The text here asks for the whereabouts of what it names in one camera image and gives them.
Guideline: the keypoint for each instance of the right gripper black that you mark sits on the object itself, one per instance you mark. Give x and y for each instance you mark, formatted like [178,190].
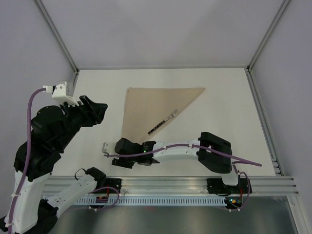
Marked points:
[120,161]

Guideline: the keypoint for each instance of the left aluminium frame post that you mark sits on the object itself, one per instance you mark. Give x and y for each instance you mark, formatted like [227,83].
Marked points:
[55,33]

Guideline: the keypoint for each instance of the silver fork black handle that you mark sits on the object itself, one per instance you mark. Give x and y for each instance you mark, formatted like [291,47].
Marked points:
[169,117]

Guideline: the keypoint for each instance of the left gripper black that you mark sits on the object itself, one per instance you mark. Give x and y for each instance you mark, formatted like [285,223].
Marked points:
[98,109]

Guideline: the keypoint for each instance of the right aluminium frame post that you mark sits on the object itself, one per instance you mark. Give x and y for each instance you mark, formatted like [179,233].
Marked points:
[269,32]

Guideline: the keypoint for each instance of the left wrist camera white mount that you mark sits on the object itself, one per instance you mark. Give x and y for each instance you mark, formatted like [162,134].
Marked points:
[60,93]

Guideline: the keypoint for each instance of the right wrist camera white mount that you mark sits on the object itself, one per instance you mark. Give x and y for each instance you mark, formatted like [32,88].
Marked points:
[108,148]

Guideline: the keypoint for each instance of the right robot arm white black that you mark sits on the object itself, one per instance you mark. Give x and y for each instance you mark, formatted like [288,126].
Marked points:
[211,151]

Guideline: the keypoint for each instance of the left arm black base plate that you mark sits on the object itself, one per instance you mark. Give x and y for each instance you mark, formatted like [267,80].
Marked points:
[115,183]

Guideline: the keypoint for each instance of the aluminium mounting rail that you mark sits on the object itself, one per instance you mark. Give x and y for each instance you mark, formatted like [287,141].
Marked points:
[174,185]

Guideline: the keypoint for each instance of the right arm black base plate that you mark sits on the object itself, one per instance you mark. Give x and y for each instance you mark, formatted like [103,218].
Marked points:
[217,187]

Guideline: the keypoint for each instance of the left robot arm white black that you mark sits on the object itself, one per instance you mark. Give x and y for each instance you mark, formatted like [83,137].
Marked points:
[35,159]

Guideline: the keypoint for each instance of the white slotted cable duct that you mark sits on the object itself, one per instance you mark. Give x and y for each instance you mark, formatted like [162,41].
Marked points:
[153,201]

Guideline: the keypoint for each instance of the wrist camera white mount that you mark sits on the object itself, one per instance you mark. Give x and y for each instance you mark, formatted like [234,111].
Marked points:
[108,148]
[60,93]

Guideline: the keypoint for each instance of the aluminium frame post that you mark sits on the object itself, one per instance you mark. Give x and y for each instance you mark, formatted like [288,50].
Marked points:
[269,32]
[55,33]

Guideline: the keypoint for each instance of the beige cloth napkin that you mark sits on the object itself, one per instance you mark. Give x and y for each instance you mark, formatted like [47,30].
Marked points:
[145,108]

